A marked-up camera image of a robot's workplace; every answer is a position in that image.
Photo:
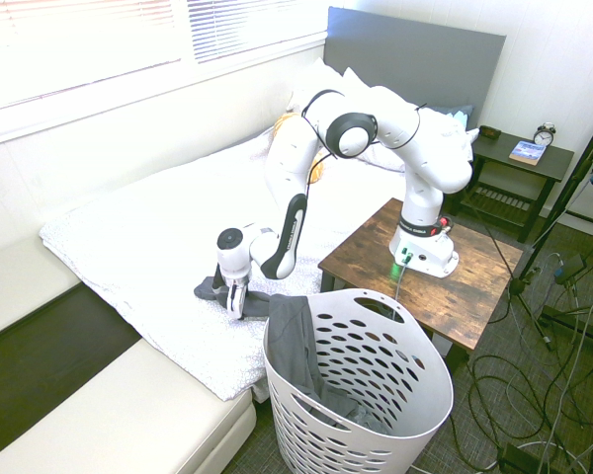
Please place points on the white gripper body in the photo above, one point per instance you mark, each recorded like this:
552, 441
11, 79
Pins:
237, 296

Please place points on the dark grey garment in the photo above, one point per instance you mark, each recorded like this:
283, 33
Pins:
289, 345

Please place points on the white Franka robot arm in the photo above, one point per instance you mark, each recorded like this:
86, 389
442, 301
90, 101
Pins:
425, 163

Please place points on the clothes pile in basket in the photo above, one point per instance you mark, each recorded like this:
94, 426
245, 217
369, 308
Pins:
370, 422

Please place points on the white perforated laundry basket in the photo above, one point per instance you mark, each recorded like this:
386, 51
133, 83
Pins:
415, 395

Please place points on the yellow white patterned pillow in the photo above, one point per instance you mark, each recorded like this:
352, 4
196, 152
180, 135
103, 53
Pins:
318, 170

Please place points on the white bench cushion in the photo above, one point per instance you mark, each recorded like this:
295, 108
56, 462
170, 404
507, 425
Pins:
109, 424
20, 281

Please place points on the rustic wooden side table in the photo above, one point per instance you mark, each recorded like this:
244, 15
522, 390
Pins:
454, 296

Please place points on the plain white pillow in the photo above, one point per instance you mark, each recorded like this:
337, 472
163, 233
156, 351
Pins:
336, 76

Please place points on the narrow window blind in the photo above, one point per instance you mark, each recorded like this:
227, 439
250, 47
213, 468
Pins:
257, 24

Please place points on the blue grey pillow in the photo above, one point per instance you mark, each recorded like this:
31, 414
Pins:
454, 112

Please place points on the wide window blind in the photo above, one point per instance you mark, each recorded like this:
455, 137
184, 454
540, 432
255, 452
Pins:
79, 44

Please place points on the small dark box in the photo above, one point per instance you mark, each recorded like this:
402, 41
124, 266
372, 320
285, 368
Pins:
489, 133

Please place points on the grey upholstered headboard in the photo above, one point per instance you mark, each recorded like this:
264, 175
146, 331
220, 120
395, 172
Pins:
425, 59

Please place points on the black light stand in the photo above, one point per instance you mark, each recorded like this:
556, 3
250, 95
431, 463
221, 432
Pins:
548, 232

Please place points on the black nightstand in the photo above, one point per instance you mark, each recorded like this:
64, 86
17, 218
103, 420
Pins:
533, 168

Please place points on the blue cover book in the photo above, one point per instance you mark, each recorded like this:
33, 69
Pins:
528, 152

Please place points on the black power adapter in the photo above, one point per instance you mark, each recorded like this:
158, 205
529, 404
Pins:
570, 269

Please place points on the black alarm clock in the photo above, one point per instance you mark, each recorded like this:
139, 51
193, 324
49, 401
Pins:
544, 135

